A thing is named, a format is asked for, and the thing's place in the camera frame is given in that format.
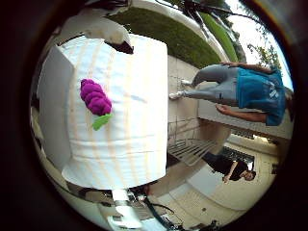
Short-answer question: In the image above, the white striped tablecloth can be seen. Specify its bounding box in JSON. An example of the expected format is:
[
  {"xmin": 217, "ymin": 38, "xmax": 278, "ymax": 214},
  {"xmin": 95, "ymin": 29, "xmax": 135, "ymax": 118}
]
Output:
[{"xmin": 61, "ymin": 33, "xmax": 169, "ymax": 191}]

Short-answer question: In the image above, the person in blue shirt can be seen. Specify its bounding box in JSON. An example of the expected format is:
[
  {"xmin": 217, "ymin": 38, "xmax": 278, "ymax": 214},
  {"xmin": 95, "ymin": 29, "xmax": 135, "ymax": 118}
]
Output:
[{"xmin": 168, "ymin": 62, "xmax": 295, "ymax": 127}]

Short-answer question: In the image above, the black cable bundle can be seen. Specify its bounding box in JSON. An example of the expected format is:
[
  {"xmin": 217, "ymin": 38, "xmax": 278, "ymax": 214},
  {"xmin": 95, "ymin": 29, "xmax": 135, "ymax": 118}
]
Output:
[{"xmin": 141, "ymin": 192, "xmax": 181, "ymax": 231}]

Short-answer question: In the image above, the purple grape plush toy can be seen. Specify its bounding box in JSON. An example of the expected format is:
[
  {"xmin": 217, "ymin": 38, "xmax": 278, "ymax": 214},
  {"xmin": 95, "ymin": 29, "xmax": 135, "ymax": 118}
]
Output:
[{"xmin": 80, "ymin": 78, "xmax": 114, "ymax": 132}]

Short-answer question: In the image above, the dark tripod stand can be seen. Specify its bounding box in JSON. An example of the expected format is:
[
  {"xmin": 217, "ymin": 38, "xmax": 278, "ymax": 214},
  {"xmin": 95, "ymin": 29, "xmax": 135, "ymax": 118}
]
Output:
[{"xmin": 179, "ymin": 0, "xmax": 234, "ymax": 38}]

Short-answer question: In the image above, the person in black shirt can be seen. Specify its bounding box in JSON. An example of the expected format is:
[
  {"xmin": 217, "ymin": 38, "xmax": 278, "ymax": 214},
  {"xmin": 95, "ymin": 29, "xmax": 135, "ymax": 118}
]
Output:
[{"xmin": 203, "ymin": 152, "xmax": 258, "ymax": 184}]

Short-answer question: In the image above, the metal wire rack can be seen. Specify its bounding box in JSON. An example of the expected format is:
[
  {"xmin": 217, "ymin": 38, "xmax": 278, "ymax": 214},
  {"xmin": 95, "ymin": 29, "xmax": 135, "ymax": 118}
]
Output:
[{"xmin": 167, "ymin": 118, "xmax": 219, "ymax": 167}]

